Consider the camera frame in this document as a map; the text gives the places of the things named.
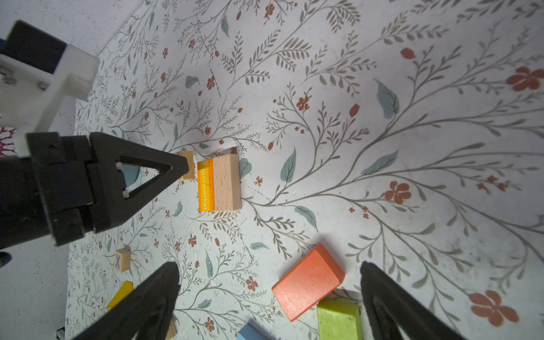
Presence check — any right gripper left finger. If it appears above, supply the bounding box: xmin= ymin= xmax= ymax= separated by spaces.
xmin=76 ymin=262 xmax=180 ymax=339

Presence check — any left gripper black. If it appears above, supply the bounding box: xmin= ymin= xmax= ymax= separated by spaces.
xmin=1 ymin=133 xmax=188 ymax=249

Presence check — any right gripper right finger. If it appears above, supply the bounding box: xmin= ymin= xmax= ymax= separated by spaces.
xmin=360 ymin=262 xmax=463 ymax=339

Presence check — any orange yellow cylinder block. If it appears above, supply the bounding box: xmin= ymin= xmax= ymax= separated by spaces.
xmin=197 ymin=160 xmax=215 ymax=212

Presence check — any natural wood rectangular block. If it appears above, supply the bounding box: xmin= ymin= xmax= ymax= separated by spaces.
xmin=212 ymin=154 xmax=242 ymax=212

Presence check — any yellow wood block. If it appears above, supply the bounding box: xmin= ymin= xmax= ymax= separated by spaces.
xmin=106 ymin=281 xmax=133 ymax=310

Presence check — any green wood block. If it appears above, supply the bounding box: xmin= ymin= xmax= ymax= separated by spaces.
xmin=317 ymin=299 xmax=363 ymax=340

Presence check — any red wood block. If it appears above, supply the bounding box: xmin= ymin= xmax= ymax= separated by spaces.
xmin=272 ymin=244 xmax=345 ymax=322

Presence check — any blue wood block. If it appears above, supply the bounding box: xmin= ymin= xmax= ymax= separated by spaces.
xmin=237 ymin=323 xmax=269 ymax=340

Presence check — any teal ceramic cup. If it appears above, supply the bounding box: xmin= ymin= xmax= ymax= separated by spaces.
xmin=122 ymin=164 xmax=140 ymax=187

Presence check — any small letter cube X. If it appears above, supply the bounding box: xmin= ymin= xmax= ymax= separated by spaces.
xmin=114 ymin=248 xmax=131 ymax=272

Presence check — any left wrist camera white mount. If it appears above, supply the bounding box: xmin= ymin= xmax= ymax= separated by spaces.
xmin=1 ymin=20 xmax=100 ymax=157

